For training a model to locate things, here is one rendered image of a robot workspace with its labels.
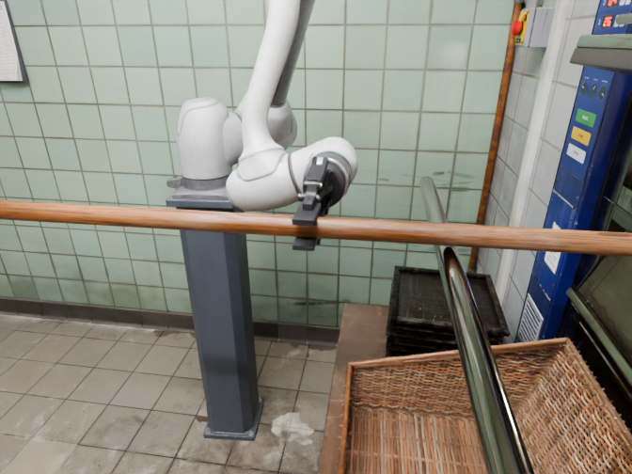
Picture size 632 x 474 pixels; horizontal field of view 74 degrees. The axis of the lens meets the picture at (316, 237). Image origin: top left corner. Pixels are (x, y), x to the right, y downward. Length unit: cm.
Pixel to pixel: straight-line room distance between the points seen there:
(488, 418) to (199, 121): 107
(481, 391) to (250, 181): 65
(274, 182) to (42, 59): 155
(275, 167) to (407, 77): 98
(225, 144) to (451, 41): 93
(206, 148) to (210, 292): 48
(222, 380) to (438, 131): 127
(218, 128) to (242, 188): 39
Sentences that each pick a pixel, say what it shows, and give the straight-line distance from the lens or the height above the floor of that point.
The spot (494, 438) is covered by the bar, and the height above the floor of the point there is 117.
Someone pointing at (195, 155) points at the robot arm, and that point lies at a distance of 127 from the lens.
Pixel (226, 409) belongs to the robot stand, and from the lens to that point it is 177.
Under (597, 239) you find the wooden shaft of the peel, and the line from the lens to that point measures 63.
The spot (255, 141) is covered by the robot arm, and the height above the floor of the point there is 124.
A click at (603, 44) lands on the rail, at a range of 81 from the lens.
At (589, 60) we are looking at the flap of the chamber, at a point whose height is 140.
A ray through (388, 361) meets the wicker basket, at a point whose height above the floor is 75.
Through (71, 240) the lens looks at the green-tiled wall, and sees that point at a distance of 250.
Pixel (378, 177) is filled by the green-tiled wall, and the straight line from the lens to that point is 182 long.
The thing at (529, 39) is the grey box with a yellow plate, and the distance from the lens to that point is 145.
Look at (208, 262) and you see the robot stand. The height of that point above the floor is 79.
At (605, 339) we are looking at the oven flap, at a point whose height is 95.
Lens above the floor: 143
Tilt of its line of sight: 25 degrees down
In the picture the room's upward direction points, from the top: straight up
